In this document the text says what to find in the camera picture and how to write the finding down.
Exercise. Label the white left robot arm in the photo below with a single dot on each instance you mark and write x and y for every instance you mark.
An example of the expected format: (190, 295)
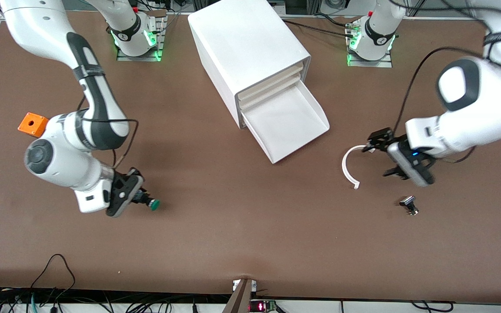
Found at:
(485, 113)

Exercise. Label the white curved plastic arc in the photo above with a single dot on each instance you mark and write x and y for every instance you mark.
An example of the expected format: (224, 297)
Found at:
(344, 167)

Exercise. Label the green push button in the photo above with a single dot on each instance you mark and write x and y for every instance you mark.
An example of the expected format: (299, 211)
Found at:
(155, 204)

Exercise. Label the black square-head switch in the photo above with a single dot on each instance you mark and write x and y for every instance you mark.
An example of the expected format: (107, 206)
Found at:
(409, 202)

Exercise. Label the wooden camera stand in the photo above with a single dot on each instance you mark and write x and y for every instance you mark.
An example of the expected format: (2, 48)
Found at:
(239, 300)

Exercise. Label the orange box with black base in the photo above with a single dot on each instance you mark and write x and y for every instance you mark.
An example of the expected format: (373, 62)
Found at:
(31, 122)

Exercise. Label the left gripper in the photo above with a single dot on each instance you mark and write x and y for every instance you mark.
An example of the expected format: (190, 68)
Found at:
(384, 139)

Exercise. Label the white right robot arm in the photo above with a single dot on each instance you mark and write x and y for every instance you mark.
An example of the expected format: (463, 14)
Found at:
(59, 156)

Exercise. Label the small red display device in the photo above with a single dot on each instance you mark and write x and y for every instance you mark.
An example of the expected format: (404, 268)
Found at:
(261, 306)

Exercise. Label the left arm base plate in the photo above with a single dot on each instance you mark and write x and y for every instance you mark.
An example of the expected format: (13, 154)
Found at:
(383, 64)

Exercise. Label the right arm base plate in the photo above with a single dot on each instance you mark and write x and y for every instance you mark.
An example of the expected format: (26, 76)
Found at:
(124, 58)

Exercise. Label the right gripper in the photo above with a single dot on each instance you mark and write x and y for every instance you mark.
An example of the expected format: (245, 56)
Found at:
(139, 198)

